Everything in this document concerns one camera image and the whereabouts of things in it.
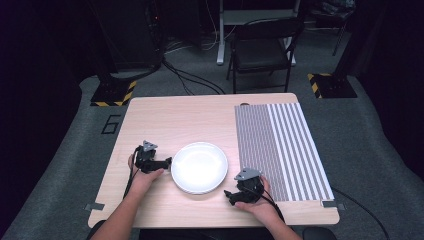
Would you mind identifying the grey tape piece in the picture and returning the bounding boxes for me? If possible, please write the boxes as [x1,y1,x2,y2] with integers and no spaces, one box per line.
[83,202,106,212]
[321,200,347,211]

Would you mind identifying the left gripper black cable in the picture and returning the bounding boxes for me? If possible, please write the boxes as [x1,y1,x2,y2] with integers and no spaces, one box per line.
[122,145,143,200]

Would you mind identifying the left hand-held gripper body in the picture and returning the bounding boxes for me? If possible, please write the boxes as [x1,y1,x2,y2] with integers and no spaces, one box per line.
[134,140,159,174]

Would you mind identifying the white round plate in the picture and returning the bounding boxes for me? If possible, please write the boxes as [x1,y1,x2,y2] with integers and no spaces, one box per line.
[170,141,229,195]

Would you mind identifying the black folding chair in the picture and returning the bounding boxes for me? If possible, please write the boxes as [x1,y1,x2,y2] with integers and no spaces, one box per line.
[226,17,305,95]

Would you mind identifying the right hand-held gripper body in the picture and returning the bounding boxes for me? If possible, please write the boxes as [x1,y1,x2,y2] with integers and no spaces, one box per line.
[234,168,265,204]

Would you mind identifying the black stand base hazard stripes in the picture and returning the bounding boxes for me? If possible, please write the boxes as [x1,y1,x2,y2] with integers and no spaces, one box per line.
[306,72,358,100]
[89,77,138,108]

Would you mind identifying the person's left hand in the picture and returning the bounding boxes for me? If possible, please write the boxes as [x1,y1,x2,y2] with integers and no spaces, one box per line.
[128,153,165,194]

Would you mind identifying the grey white striped placemat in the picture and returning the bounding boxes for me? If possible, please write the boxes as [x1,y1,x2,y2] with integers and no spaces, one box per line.
[234,102,335,202]

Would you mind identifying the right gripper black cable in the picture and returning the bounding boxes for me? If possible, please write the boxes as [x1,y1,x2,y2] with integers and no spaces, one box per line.
[244,186,286,223]

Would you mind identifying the dark cabinet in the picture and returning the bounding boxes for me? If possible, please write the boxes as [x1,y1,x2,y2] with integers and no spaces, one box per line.
[89,0,165,74]

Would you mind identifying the black floor cable bundle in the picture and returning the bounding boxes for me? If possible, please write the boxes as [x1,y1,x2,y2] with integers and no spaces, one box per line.
[161,58,227,97]

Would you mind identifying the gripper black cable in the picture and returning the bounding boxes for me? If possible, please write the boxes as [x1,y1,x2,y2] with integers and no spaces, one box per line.
[244,186,286,223]
[122,145,143,200]

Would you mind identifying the white desk frame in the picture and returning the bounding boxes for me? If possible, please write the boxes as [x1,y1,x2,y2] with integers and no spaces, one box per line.
[215,0,302,66]

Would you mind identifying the person's right hand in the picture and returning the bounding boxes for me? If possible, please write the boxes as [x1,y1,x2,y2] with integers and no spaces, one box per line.
[234,175,281,224]

